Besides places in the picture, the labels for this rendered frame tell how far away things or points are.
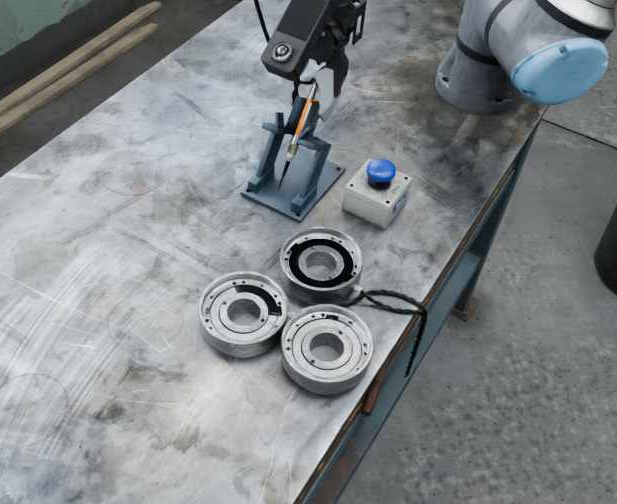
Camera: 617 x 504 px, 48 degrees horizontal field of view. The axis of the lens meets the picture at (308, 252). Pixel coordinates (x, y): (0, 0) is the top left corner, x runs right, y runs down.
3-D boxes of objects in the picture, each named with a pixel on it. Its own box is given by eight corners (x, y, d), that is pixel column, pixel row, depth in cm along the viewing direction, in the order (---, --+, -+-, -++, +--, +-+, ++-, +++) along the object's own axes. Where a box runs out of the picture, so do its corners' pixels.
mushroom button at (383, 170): (383, 206, 95) (388, 180, 91) (357, 194, 96) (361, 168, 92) (396, 189, 97) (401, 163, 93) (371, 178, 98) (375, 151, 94)
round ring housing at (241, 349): (199, 364, 80) (196, 345, 77) (202, 291, 87) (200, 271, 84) (289, 361, 81) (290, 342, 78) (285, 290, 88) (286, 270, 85)
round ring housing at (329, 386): (363, 407, 78) (368, 389, 75) (272, 391, 78) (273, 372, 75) (373, 331, 85) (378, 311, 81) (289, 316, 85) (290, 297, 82)
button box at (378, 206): (385, 230, 95) (390, 205, 92) (341, 209, 98) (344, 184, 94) (411, 196, 100) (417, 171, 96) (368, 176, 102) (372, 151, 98)
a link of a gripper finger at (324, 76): (359, 107, 95) (356, 45, 88) (338, 130, 92) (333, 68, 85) (340, 102, 96) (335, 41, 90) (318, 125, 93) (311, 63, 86)
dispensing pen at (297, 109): (262, 187, 95) (304, 69, 90) (275, 185, 99) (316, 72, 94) (275, 193, 94) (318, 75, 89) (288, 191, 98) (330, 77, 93)
